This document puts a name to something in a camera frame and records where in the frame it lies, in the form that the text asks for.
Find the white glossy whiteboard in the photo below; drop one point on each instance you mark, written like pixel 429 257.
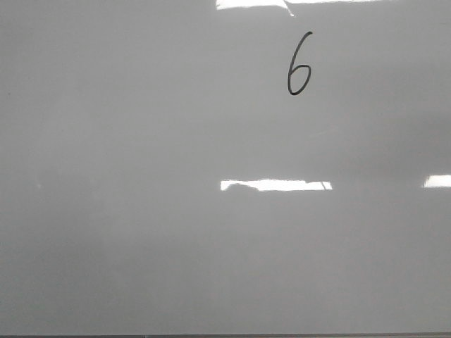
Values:
pixel 214 167

